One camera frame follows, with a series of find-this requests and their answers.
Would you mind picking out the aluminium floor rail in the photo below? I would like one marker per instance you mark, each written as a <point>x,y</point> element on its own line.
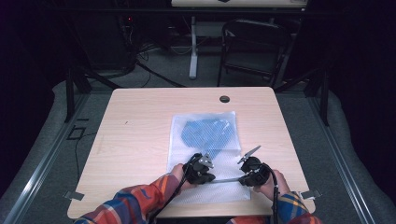
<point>342,165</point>
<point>40,168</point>

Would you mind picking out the black folding chair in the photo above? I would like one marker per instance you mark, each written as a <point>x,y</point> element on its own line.
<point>258,31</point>

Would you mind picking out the blue cloth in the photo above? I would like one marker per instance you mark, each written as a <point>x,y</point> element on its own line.
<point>207,133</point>

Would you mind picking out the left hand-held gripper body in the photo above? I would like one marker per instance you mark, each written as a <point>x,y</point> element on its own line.
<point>197,171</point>

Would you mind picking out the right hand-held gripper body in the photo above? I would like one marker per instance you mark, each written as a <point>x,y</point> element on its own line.
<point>256,172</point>

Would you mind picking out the grey tape piece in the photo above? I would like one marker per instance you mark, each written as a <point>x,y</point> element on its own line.
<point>310,194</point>
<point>74,195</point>

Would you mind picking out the white desk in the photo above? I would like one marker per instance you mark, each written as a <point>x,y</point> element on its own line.
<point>193,46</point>

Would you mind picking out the black metal stand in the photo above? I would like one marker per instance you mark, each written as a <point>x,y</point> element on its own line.
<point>324,99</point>
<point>69,96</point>

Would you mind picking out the black equipment rack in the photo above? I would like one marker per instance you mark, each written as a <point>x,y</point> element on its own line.
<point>106,40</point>

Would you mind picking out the person's right hand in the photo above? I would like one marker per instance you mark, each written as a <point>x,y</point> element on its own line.
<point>280,183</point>

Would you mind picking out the person's left hand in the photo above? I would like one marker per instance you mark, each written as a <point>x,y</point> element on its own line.
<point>178,174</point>

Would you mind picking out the white mesh laundry bag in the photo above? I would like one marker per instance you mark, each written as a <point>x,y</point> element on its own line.
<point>218,194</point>

